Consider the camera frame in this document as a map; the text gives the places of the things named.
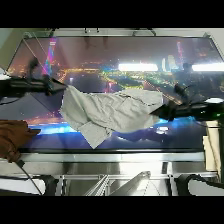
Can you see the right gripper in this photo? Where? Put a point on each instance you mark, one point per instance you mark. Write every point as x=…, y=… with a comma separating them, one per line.
x=168, y=111

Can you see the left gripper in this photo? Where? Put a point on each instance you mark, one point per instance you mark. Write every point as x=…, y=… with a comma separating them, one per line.
x=52, y=86

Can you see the light grey shirt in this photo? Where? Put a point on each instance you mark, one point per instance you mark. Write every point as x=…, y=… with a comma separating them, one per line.
x=110, y=111

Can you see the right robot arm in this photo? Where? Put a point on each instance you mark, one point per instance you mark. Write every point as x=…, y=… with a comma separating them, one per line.
x=200, y=108

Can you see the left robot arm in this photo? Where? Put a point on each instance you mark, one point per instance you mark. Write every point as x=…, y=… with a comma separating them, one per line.
x=20, y=85

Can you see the cream garment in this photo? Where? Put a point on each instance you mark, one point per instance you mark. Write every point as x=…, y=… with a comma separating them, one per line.
x=210, y=150

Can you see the brown garment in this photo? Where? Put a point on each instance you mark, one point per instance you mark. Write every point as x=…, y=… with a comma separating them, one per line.
x=15, y=138

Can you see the silver frame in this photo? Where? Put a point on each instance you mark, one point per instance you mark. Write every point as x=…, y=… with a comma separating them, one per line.
x=116, y=158

